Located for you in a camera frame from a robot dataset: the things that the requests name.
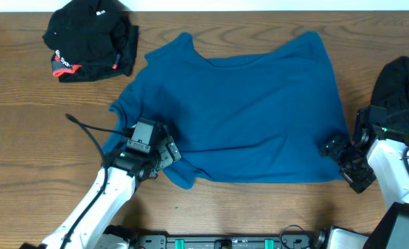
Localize blue polo shirt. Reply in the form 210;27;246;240
109;32;348;189

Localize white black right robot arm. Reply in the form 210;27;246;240
314;106;409;249

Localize black garment at right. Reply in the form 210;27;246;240
371;56;409;140

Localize black folded garment red trim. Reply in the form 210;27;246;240
42;0;139;83

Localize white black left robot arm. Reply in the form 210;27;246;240
36;118;181;248

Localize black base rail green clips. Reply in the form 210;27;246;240
102;224;329;249

